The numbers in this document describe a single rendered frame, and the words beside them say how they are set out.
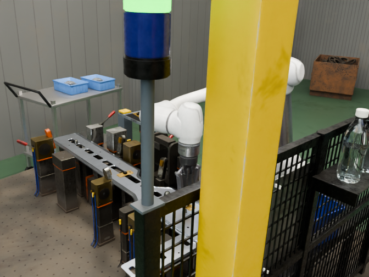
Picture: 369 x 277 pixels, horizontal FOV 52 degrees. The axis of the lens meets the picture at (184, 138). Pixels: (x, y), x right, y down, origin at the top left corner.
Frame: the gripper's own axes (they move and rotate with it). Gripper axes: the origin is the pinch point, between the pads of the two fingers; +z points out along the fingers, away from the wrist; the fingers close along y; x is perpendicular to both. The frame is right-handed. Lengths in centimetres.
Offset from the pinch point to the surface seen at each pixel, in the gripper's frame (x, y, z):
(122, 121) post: -93, -30, -2
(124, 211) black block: -19.1, 19.4, 8.7
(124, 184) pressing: -37.7, 6.4, 7.8
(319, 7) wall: -351, -731, -55
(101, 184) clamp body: -38.0, 19.0, 3.8
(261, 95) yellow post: 68, 50, -68
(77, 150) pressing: -89, 5, 8
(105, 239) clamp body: -38, 19, 35
